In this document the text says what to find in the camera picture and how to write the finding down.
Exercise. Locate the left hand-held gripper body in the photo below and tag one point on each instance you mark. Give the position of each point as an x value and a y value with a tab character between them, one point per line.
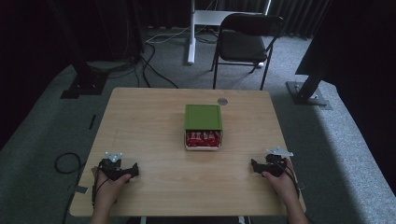
112	169

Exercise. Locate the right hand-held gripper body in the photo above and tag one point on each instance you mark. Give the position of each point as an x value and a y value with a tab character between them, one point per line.
275	165

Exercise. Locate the person's left hand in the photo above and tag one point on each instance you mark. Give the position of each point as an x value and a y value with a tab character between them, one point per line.
109	189

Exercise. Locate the person's right hand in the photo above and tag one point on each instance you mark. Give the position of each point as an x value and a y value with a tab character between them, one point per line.
281	185

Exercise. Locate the grey tape piece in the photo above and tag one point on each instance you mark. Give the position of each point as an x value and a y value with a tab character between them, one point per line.
81	189

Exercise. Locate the black tape strip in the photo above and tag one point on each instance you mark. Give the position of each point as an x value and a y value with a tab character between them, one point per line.
92	122

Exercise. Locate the white drawer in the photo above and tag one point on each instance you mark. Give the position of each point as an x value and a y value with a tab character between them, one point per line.
203	146

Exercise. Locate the red snack packets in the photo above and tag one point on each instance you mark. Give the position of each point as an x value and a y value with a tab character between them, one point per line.
203	139

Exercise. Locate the green drawer box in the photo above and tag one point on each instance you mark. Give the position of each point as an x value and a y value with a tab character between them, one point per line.
203	117

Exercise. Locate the grey table grommet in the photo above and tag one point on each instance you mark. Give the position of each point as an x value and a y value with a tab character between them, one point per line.
222	101

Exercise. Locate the black folding chair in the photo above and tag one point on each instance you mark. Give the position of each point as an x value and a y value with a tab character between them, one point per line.
244	46

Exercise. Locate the black stand with base plate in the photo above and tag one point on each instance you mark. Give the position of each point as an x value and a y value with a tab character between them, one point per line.
85	77
308	90

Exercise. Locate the white desk frame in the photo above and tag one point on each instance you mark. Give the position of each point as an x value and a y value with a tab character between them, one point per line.
199	18

